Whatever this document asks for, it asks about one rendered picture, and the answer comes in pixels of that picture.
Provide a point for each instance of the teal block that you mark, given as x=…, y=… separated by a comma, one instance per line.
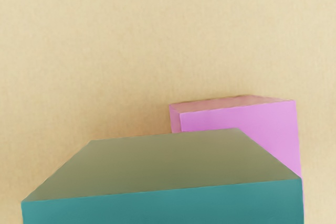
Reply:
x=162, y=182

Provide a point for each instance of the pink block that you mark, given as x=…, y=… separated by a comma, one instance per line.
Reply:
x=262, y=124

